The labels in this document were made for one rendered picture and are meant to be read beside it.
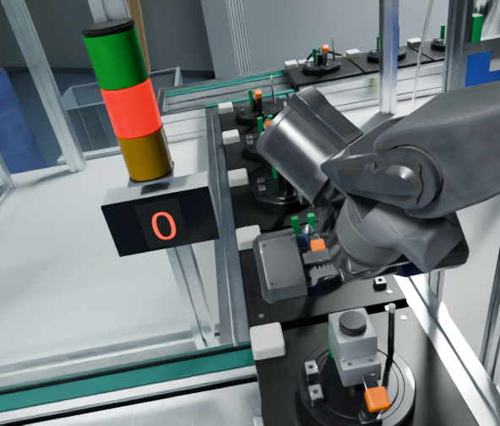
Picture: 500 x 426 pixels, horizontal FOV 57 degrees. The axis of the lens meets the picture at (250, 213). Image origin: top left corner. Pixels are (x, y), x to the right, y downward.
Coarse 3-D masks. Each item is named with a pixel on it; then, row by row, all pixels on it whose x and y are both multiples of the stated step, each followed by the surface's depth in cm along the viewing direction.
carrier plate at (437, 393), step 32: (384, 320) 66; (416, 320) 65; (288, 352) 63; (416, 352) 60; (288, 384) 59; (416, 384) 56; (448, 384) 56; (288, 416) 55; (416, 416) 53; (448, 416) 52
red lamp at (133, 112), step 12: (144, 84) 45; (108, 96) 44; (120, 96) 44; (132, 96) 44; (144, 96) 45; (108, 108) 45; (120, 108) 45; (132, 108) 45; (144, 108) 45; (156, 108) 47; (120, 120) 45; (132, 120) 45; (144, 120) 46; (156, 120) 47; (120, 132) 46; (132, 132) 46; (144, 132) 46
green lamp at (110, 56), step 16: (128, 32) 42; (96, 48) 42; (112, 48) 42; (128, 48) 42; (96, 64) 43; (112, 64) 42; (128, 64) 43; (144, 64) 44; (112, 80) 43; (128, 80) 43; (144, 80) 45
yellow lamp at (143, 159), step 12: (156, 132) 47; (120, 144) 47; (132, 144) 47; (144, 144) 47; (156, 144) 48; (132, 156) 48; (144, 156) 47; (156, 156) 48; (168, 156) 50; (132, 168) 49; (144, 168) 48; (156, 168) 48; (168, 168) 50; (144, 180) 49
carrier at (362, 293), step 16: (240, 240) 84; (240, 256) 83; (256, 272) 79; (256, 288) 75; (336, 288) 72; (352, 288) 72; (368, 288) 71; (384, 288) 71; (400, 288) 70; (256, 304) 72; (272, 304) 72; (288, 304) 71; (304, 304) 70; (320, 304) 70; (336, 304) 69; (352, 304) 69; (368, 304) 68; (384, 304) 68; (400, 304) 69; (256, 320) 69; (272, 320) 69; (288, 320) 68; (304, 320) 68; (320, 320) 69
